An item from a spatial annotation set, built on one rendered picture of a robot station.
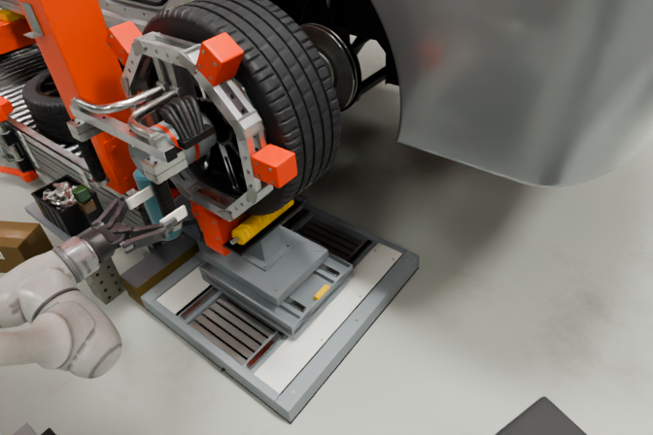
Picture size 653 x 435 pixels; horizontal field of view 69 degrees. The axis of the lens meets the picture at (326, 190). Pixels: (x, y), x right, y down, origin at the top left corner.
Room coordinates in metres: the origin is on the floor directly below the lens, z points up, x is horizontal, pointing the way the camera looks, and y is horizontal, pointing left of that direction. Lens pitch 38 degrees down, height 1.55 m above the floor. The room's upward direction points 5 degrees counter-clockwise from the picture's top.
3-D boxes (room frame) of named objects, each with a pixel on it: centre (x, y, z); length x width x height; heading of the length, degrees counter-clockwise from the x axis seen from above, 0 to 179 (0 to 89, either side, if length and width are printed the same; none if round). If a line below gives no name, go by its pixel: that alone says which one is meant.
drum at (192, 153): (1.16, 0.42, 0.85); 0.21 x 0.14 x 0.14; 139
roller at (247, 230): (1.22, 0.21, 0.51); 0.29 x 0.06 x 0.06; 139
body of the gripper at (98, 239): (0.81, 0.50, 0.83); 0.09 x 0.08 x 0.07; 139
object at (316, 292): (1.32, 0.23, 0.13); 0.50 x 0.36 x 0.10; 49
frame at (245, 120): (1.22, 0.37, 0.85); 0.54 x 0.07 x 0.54; 49
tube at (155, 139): (1.06, 0.38, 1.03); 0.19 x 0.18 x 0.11; 139
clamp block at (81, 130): (1.17, 0.63, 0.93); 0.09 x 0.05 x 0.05; 139
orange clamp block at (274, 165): (1.02, 0.13, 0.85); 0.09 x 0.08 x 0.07; 49
